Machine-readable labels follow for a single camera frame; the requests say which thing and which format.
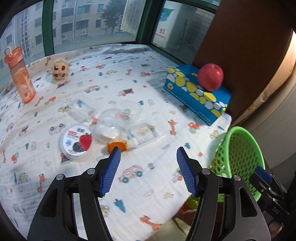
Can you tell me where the small clear plastic cup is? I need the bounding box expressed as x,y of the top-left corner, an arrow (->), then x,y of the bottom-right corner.
115,100 -> 142,123

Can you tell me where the clear rectangular plastic box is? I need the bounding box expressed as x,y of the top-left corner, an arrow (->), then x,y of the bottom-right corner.
125,117 -> 166,149

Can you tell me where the clear plastic dome cup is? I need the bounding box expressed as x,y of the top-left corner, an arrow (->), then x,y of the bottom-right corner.
92,108 -> 123,144

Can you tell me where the cartoon print bed sheet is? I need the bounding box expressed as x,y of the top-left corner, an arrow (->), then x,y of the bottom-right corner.
1,44 -> 231,240

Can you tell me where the green plastic mesh wastebasket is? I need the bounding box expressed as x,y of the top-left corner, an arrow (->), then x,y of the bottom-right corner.
210,126 -> 265,201

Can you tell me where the blue yellow tissue box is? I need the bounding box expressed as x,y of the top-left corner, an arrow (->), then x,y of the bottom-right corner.
164,64 -> 231,126

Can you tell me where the yogurt tub with lid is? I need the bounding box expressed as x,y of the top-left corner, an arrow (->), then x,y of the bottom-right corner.
59,123 -> 94,163

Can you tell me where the cream quilted blanket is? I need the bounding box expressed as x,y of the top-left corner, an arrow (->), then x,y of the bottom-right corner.
147,217 -> 190,241

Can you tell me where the cream plush toy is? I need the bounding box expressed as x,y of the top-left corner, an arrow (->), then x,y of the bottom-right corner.
51,58 -> 70,82

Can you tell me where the orange water bottle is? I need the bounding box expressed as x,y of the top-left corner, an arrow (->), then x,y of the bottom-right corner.
4,46 -> 36,103

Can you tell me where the clear plastic tray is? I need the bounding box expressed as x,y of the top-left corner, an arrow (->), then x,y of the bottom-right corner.
68,98 -> 95,123

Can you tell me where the orange peel piece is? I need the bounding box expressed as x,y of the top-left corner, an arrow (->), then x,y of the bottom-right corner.
107,140 -> 129,154

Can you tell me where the red apple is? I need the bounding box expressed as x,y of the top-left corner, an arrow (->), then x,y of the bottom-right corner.
197,63 -> 224,92

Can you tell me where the person's right hand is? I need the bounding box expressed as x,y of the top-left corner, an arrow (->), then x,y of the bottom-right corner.
268,221 -> 283,240

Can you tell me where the floral pillow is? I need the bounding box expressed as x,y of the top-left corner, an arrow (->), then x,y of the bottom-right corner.
233,32 -> 295,125

